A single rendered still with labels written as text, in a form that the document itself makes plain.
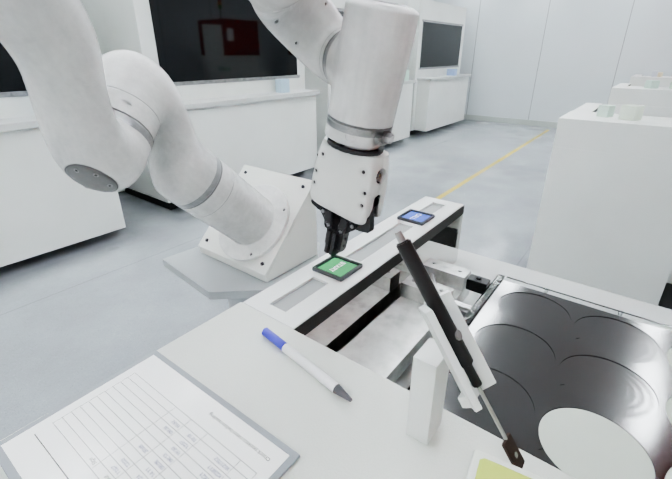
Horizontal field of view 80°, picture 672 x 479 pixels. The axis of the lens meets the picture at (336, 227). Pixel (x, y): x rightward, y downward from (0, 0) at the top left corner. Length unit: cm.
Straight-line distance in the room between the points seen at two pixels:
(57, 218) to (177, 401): 278
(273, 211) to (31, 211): 236
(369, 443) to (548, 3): 844
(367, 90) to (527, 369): 40
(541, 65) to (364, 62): 815
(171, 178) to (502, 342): 59
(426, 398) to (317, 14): 44
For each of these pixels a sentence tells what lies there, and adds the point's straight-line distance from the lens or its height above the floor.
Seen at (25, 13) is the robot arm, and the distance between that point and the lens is 56.
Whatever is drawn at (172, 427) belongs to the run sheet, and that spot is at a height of 97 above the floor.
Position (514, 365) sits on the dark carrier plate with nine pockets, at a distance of 59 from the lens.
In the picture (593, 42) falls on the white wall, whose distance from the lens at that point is 846.
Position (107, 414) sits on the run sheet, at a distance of 45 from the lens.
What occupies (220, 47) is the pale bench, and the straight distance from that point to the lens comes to 394.
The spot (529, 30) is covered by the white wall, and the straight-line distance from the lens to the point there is 866.
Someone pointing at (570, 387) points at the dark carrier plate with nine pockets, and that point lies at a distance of 59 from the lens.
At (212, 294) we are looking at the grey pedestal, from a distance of 87.
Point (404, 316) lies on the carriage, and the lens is 67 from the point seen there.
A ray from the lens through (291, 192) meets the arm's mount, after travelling 92.
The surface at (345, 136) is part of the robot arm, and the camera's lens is 49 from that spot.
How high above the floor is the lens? 127
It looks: 23 degrees down
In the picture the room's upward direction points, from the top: straight up
